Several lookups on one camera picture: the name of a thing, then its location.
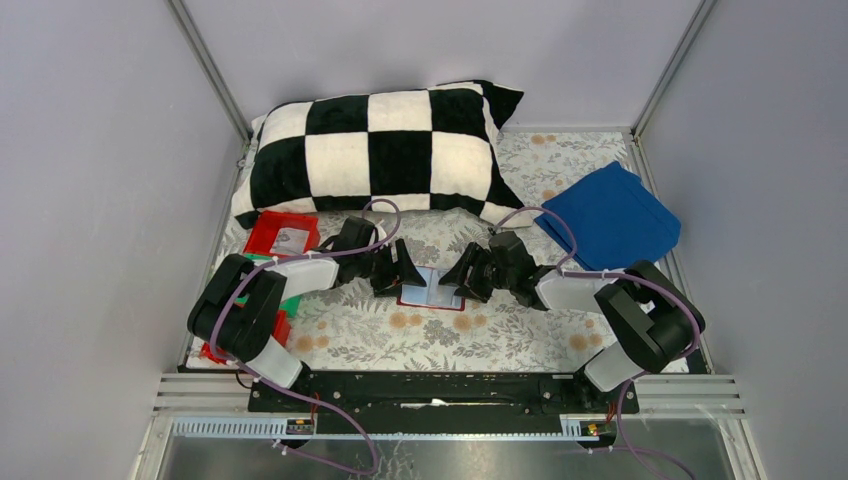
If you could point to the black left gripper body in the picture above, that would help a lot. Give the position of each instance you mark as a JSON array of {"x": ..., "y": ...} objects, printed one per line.
[{"x": 383, "y": 268}]

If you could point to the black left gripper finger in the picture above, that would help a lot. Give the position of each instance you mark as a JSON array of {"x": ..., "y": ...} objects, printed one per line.
[
  {"x": 385, "y": 282},
  {"x": 407, "y": 272}
]

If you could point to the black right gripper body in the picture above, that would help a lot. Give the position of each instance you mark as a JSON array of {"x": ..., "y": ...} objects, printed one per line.
[{"x": 480, "y": 270}]

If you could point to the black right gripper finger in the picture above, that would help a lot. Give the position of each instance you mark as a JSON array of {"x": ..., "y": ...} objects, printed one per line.
[
  {"x": 457, "y": 276},
  {"x": 479, "y": 284}
]

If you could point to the red leather card holder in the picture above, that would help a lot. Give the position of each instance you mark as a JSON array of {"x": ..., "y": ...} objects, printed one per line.
[{"x": 432, "y": 295}]

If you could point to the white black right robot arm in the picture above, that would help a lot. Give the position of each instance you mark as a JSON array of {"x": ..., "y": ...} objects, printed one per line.
[{"x": 652, "y": 321}]

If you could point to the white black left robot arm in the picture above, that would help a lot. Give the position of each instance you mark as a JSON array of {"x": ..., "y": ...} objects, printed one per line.
[{"x": 237, "y": 311}]

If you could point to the floral patterned table mat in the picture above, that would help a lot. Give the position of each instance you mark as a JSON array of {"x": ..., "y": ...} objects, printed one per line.
[{"x": 347, "y": 328}]

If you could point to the red plastic bin far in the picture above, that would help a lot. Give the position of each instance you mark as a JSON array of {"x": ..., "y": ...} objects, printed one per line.
[{"x": 282, "y": 234}]

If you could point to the red plastic bin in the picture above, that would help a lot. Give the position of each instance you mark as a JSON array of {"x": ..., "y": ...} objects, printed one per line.
[
  {"x": 280, "y": 333},
  {"x": 282, "y": 234}
]

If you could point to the green plastic bin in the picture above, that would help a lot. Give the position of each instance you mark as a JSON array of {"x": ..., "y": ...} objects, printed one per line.
[{"x": 290, "y": 305}]

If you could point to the blue folded cloth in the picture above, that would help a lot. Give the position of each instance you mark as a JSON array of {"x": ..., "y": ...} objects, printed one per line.
[{"x": 610, "y": 220}]

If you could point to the red plastic bin near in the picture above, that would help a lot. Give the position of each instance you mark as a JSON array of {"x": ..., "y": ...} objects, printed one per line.
[{"x": 280, "y": 333}]

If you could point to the black white checkered pillow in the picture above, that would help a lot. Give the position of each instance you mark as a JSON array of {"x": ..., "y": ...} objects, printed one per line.
[{"x": 413, "y": 150}]

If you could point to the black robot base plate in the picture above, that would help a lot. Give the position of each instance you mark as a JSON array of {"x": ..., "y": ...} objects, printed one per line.
[{"x": 421, "y": 395}]

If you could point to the grey slotted cable duct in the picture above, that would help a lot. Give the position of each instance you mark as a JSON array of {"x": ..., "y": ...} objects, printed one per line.
[{"x": 326, "y": 427}]

